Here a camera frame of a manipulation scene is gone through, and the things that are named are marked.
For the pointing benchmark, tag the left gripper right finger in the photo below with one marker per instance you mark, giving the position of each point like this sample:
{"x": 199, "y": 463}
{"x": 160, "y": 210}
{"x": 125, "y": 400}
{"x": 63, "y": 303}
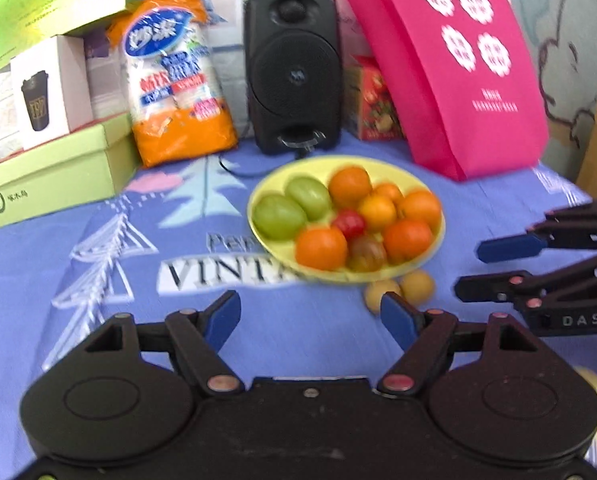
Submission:
{"x": 429, "y": 341}

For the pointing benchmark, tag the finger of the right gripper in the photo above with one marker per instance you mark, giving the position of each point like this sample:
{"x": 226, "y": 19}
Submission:
{"x": 513, "y": 247}
{"x": 503, "y": 287}

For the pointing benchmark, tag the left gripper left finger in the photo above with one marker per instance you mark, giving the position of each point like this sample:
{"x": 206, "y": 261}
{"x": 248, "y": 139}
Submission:
{"x": 177, "y": 358}

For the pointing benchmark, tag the brown longan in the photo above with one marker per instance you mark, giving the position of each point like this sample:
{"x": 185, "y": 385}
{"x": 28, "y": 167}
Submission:
{"x": 418, "y": 287}
{"x": 374, "y": 292}

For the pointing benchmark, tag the large orange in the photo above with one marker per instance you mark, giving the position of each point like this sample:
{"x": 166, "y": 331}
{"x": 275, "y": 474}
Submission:
{"x": 406, "y": 239}

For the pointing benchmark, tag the dark red tomato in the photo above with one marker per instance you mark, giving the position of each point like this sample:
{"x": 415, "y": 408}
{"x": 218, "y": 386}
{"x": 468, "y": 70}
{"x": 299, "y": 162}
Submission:
{"x": 366, "y": 254}

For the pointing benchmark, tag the yellow-orange small citrus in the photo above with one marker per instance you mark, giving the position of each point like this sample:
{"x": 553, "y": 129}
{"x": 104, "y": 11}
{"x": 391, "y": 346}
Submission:
{"x": 379, "y": 212}

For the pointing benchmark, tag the bright red tomato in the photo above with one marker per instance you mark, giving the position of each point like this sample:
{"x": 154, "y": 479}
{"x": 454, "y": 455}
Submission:
{"x": 351, "y": 224}

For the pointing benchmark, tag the green mango front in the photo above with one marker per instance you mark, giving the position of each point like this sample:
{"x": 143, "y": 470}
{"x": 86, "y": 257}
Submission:
{"x": 277, "y": 217}

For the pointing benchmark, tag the green mango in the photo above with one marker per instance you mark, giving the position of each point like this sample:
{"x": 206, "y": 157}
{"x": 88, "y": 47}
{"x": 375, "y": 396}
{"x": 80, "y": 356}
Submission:
{"x": 311, "y": 195}
{"x": 277, "y": 217}

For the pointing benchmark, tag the small orange kumquat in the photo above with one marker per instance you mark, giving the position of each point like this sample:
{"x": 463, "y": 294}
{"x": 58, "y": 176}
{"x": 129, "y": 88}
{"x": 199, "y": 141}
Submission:
{"x": 388, "y": 190}

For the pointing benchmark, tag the yellow plastic plate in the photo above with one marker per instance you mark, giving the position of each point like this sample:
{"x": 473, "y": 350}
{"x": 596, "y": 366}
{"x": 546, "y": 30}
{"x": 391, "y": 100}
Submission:
{"x": 322, "y": 168}

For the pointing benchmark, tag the green mango back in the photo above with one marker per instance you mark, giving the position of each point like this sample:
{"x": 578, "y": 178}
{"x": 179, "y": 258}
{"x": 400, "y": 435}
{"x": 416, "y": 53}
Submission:
{"x": 311, "y": 195}

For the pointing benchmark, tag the blue printed tablecloth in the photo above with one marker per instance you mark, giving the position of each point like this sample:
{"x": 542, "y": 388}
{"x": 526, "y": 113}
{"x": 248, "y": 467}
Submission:
{"x": 178, "y": 236}

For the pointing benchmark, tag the light green shoe box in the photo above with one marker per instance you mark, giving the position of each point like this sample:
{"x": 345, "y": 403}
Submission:
{"x": 91, "y": 164}

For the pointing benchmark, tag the orange paper cup pack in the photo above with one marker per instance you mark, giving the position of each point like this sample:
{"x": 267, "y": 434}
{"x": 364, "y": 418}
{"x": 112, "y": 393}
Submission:
{"x": 176, "y": 105}

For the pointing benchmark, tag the red tomato juice carton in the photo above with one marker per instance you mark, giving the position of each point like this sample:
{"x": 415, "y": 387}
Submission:
{"x": 368, "y": 110}

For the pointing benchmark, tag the pink non-woven bag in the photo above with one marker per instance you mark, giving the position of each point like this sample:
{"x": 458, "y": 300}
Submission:
{"x": 462, "y": 81}

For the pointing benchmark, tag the white coffee cup box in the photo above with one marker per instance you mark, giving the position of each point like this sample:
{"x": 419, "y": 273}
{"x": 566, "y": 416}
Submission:
{"x": 44, "y": 94}

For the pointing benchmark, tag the black loudspeaker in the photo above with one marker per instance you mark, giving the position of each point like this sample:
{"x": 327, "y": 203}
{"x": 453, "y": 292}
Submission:
{"x": 294, "y": 74}

